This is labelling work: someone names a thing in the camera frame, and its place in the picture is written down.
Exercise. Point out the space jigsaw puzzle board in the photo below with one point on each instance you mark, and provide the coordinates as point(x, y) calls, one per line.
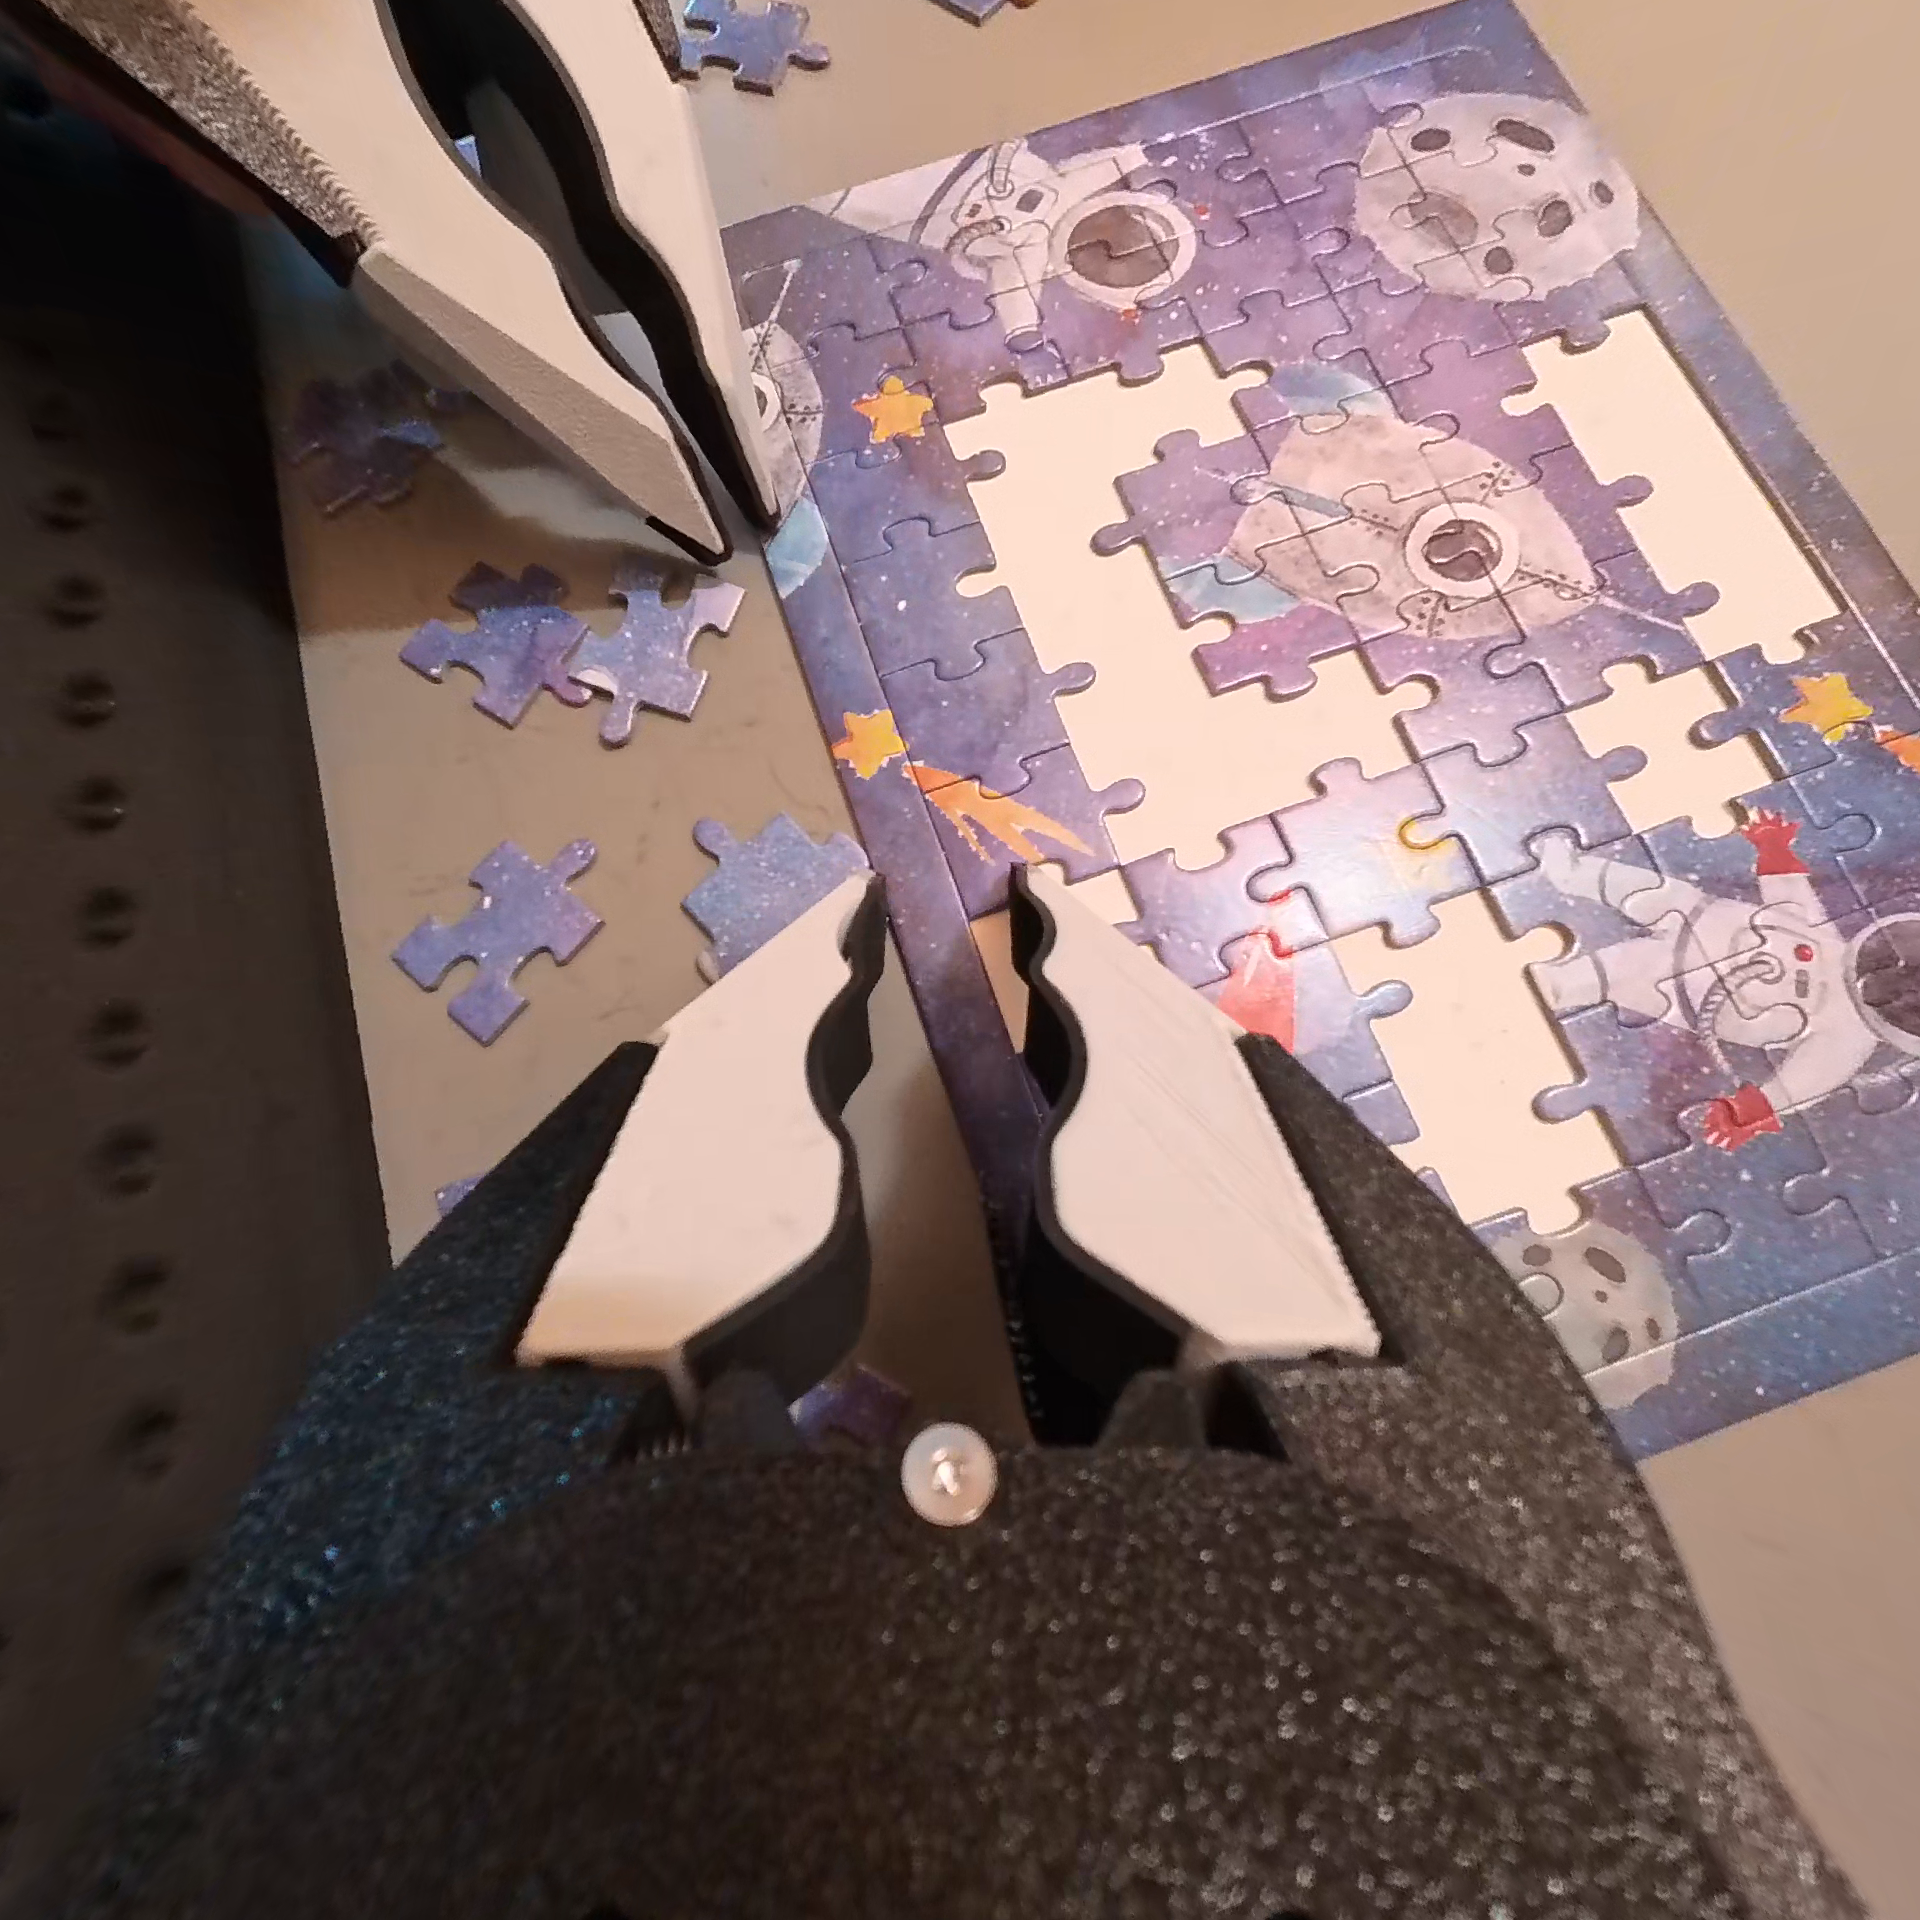
point(901, 662)

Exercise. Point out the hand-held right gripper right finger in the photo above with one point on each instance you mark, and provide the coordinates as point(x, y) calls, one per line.
point(1201, 1187)

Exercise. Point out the blue jigsaw piece orange corner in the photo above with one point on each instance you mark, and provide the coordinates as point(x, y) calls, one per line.
point(989, 7)

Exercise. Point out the blue jigsaw piece orange mark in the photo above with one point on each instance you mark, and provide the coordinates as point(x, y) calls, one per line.
point(457, 1194)

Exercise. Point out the beige desk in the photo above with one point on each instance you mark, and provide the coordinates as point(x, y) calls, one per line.
point(1773, 88)

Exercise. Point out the blue jigsaw puzzle piece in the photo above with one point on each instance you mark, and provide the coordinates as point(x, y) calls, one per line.
point(502, 928)
point(858, 1404)
point(764, 899)
point(749, 40)
point(494, 644)
point(660, 644)
point(359, 438)

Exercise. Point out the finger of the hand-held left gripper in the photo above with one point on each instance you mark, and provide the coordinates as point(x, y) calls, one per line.
point(447, 258)
point(660, 182)

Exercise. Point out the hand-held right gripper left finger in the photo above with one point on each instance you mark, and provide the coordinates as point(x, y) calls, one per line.
point(692, 1187)

